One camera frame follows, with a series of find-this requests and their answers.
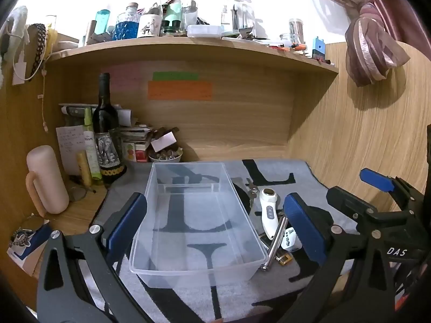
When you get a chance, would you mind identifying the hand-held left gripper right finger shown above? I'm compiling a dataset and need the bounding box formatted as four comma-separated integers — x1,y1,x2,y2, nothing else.
279,192,394,323

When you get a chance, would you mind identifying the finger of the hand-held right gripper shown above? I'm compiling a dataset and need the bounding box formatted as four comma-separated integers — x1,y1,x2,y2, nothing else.
360,168,431,211
326,186,381,233

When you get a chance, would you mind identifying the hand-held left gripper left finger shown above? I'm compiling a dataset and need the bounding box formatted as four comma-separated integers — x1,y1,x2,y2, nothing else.
36,192,155,323

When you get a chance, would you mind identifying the white power adapter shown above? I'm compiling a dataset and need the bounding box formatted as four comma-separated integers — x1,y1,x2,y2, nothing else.
281,228,302,253

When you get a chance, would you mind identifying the silver metal tube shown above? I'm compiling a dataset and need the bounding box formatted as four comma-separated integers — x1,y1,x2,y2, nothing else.
261,217,289,273

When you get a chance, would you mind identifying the white handheld facial massager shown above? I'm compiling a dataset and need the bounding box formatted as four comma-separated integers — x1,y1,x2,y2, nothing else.
259,188,287,241

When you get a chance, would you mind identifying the small brass buckle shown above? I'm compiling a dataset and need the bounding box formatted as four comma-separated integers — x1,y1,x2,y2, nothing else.
275,251,294,267

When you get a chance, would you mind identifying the metal key bunch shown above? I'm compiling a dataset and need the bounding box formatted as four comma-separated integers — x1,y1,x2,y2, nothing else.
241,178,259,210

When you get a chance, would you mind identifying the clear plastic storage box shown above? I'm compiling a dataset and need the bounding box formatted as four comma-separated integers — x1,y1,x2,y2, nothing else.
130,162,268,290

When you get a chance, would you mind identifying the grey mat with black letters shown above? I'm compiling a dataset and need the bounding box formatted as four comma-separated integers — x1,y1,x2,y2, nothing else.
89,159,357,323

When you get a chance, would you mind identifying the yellow lip balm tube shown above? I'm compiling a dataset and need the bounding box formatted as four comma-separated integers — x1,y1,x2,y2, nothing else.
77,151,92,188

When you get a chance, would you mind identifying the small box with fruit print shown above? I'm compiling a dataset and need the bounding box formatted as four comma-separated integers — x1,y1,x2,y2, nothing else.
123,142,137,162

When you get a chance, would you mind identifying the bowl of polished stones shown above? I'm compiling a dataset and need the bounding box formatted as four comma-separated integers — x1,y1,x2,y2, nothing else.
148,146,184,163

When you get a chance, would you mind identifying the green white spray bottle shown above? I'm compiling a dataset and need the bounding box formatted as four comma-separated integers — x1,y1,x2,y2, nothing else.
83,108,102,184

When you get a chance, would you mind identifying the white blank card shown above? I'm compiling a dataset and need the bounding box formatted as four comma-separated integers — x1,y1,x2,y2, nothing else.
150,134,178,152

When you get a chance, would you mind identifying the dark wine bottle elephant label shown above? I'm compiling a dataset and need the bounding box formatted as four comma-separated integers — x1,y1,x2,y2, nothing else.
92,73,128,185

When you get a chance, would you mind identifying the white handwritten note paper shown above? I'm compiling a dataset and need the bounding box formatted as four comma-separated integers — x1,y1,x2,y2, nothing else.
55,125,87,176

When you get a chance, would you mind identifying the blue and white box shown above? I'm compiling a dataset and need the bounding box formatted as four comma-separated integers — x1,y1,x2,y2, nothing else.
7,223,52,270

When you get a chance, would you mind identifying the orange sticky note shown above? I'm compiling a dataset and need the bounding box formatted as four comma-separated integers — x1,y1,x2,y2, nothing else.
148,81,214,101

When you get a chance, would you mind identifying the pink curtain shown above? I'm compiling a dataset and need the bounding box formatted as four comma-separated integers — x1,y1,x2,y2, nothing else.
301,0,431,88

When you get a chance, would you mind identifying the pink sticky note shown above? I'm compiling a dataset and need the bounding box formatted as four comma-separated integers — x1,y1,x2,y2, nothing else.
109,64,144,91

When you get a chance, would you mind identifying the green sticky note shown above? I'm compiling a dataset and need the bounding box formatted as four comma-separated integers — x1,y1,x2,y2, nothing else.
152,71,199,82

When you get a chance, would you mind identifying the small glass jar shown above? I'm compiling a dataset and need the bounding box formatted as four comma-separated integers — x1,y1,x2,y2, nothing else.
289,18,305,44

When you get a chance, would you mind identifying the white hanging tag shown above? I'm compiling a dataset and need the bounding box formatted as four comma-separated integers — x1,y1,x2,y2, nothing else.
12,54,28,86

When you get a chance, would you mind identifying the wooden shelf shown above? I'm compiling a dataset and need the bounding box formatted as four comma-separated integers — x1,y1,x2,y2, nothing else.
44,35,339,75

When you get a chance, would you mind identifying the glass bottle with blue beads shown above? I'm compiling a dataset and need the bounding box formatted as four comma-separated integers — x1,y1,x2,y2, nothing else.
114,3,140,40

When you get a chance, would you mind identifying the clear bottle with white label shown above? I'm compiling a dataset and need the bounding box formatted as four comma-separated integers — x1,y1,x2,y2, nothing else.
137,0,165,38

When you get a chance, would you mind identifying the teal plastic bottle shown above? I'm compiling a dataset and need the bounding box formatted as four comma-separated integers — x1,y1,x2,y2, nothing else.
95,8,112,33

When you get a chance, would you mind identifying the clear lidded plastic container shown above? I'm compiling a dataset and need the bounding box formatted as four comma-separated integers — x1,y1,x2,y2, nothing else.
187,24,223,38

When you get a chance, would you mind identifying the large clear glass jar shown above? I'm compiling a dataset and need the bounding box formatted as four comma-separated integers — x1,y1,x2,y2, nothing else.
220,0,257,38

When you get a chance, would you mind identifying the green glass bottle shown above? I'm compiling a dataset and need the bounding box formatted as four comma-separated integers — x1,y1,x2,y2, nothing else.
162,0,185,36

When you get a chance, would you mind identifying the white plush cloth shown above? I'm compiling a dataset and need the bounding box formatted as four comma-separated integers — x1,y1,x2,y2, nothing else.
0,6,28,58

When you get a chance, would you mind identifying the pale pink handled tumbler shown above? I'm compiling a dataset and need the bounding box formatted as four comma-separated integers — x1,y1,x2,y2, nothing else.
26,145,70,216

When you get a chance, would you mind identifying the braided dark strap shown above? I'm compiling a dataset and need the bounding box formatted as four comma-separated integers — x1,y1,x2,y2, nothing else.
27,23,47,80

